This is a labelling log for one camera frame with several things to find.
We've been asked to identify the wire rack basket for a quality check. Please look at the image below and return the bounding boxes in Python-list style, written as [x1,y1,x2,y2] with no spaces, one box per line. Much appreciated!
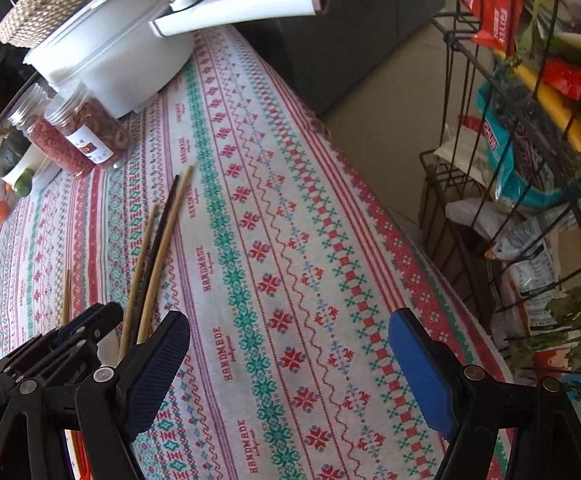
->
[419,0,581,382]

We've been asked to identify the wooden chopstick on table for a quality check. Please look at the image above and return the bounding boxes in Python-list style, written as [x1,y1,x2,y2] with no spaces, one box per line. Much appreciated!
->
[60,269,71,326]

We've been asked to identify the white ceramic bowl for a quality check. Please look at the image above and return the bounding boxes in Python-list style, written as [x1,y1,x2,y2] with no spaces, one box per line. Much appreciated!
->
[2,144,62,193]

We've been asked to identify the labelled dried fruit jar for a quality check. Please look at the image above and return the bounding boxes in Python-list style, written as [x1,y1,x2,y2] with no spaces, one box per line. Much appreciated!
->
[44,81,132,170]

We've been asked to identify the patterned tablecloth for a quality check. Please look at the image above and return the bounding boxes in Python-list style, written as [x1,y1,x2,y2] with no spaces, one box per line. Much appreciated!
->
[0,27,509,479]

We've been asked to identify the green lime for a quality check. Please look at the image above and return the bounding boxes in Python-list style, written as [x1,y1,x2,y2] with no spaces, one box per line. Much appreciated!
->
[13,168,34,198]

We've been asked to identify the grey refrigerator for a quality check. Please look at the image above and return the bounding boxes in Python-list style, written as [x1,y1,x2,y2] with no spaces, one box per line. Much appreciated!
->
[236,0,445,114]

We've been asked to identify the goji berry jar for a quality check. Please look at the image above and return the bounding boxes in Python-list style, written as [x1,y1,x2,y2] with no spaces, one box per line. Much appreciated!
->
[7,82,94,177]

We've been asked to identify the white pot with handle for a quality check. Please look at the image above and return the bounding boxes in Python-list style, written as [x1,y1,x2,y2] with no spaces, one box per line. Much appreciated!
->
[25,0,327,117]

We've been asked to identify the light wooden chopstick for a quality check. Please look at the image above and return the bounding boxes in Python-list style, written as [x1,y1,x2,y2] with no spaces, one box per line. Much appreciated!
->
[136,164,196,344]

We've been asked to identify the dark green squash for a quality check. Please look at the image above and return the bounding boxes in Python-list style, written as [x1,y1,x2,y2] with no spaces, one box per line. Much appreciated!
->
[0,127,30,176]

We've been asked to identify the black chopstick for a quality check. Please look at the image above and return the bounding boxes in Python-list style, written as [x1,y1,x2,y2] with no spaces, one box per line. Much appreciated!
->
[130,174,180,346]

